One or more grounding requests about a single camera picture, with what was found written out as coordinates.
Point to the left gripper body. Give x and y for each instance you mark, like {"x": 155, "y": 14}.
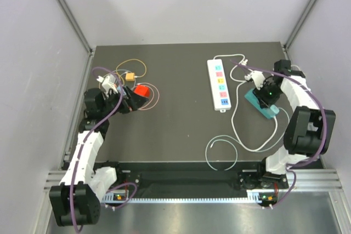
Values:
{"x": 127, "y": 105}

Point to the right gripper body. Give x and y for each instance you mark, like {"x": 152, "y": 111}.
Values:
{"x": 269, "y": 93}

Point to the red cube socket adapter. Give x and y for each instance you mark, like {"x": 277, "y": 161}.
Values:
{"x": 142, "y": 90}

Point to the teal power strip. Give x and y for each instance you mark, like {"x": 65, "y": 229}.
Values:
{"x": 252, "y": 99}

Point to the yellow usb charger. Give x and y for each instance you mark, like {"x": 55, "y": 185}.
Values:
{"x": 130, "y": 76}

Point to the white power strip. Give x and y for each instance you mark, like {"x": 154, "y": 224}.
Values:
{"x": 218, "y": 84}

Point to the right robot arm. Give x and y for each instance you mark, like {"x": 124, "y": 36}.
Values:
{"x": 309, "y": 130}

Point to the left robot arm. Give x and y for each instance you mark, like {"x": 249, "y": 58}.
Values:
{"x": 76, "y": 199}

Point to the teal usb charger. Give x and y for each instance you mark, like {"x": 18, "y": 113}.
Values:
{"x": 273, "y": 111}

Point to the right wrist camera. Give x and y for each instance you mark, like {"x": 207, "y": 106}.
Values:
{"x": 257, "y": 77}

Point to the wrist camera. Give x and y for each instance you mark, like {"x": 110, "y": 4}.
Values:
{"x": 107, "y": 83}
{"x": 257, "y": 77}

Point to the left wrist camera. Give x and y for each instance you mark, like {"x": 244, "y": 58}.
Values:
{"x": 107, "y": 83}

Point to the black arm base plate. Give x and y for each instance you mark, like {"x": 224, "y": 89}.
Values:
{"x": 231, "y": 180}

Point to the aluminium front rail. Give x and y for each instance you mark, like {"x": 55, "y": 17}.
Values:
{"x": 307, "y": 180}

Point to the right aluminium frame post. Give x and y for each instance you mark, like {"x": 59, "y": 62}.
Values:
{"x": 308, "y": 8}

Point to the aluminium frame post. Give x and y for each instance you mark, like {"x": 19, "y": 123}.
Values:
{"x": 74, "y": 24}
{"x": 308, "y": 8}

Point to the left aluminium frame post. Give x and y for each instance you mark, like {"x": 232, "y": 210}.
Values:
{"x": 74, "y": 24}

